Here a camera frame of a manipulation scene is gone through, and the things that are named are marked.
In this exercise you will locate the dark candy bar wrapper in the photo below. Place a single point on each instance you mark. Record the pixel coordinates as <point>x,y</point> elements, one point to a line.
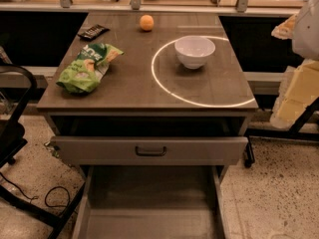
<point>93,32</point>

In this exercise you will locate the open middle drawer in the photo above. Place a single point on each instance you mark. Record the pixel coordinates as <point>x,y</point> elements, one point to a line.
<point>151,202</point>

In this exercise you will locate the orange fruit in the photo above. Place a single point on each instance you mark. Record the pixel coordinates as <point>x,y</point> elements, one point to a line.
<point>147,22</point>

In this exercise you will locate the grey drawer cabinet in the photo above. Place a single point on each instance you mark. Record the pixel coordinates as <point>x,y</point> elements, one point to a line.
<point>148,80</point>

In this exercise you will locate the black table leg frame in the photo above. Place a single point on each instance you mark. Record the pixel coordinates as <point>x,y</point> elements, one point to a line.
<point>294,132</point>

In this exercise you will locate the green rice chip bag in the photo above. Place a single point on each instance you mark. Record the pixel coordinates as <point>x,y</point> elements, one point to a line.
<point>84,74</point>

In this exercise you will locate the top drawer with black handle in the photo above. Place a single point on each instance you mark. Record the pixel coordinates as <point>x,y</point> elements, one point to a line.
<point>151,141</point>

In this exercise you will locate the black office chair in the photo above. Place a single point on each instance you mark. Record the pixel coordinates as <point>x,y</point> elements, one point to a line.
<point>11,142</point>

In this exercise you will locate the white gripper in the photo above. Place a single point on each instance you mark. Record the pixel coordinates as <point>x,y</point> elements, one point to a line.
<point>307,34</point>

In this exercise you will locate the white bowl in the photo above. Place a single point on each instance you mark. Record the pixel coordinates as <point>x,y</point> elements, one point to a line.
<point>193,51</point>

